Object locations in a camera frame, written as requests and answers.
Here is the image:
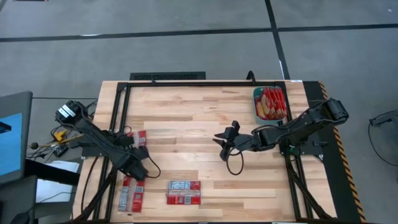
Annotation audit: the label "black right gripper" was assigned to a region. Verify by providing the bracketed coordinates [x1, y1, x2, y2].
[212, 119, 262, 162]

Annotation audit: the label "red plastic-wrapped popcorn bag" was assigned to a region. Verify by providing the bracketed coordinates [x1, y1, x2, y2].
[117, 175, 146, 213]
[165, 180, 202, 206]
[254, 93, 269, 121]
[279, 88, 288, 118]
[273, 87, 284, 119]
[129, 129, 147, 148]
[261, 90, 275, 121]
[267, 88, 280, 119]

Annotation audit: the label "teal plastic basket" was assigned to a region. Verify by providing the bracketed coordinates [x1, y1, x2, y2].
[252, 86, 289, 126]

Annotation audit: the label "yellow connector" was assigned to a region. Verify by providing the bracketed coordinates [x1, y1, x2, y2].
[53, 129, 68, 141]

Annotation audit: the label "white paper sheets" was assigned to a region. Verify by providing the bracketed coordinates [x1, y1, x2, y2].
[35, 160, 81, 203]

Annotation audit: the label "yellow black hazard strip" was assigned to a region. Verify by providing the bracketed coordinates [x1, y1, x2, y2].
[317, 81, 368, 223]

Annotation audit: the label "grey laptop with blue screen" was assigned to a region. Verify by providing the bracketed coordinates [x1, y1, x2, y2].
[0, 91, 34, 185]

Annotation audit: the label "black table side panel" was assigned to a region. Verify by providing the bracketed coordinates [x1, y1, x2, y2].
[302, 80, 363, 223]

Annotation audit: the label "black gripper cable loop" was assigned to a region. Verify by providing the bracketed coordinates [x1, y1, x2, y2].
[143, 154, 162, 179]
[225, 148, 245, 176]

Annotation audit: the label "black aluminium table frame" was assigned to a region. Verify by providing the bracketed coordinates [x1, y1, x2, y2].
[73, 80, 338, 223]

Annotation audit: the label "black stand with cable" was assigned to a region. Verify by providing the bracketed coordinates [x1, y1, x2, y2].
[368, 108, 398, 167]

